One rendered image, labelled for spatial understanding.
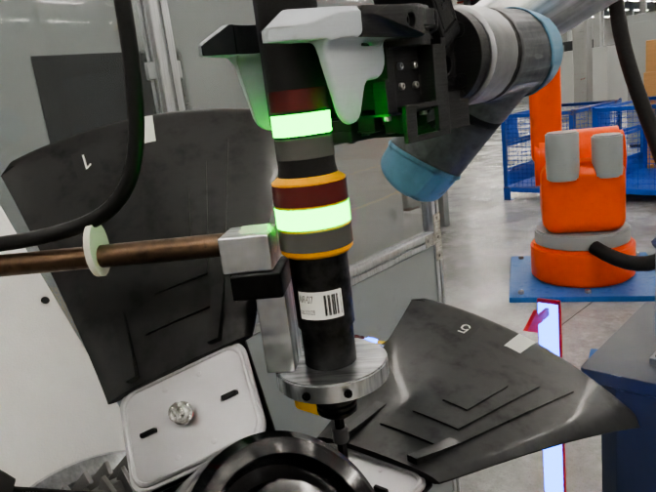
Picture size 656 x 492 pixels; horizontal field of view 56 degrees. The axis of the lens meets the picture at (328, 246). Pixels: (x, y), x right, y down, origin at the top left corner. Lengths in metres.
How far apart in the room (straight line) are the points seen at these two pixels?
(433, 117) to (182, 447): 0.27
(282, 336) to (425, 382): 0.19
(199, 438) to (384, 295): 1.31
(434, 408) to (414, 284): 1.31
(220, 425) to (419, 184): 0.32
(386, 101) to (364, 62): 0.04
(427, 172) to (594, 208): 3.63
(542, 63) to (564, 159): 3.51
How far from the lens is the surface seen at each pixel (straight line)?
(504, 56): 0.49
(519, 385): 0.54
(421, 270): 1.81
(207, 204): 0.45
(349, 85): 0.34
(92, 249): 0.39
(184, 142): 0.51
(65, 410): 0.62
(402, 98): 0.40
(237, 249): 0.36
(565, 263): 4.22
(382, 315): 1.67
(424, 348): 0.57
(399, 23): 0.35
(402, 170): 0.60
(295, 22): 0.31
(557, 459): 0.77
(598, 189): 4.18
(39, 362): 0.63
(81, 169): 0.52
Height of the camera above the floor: 1.43
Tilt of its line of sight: 14 degrees down
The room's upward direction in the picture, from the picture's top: 7 degrees counter-clockwise
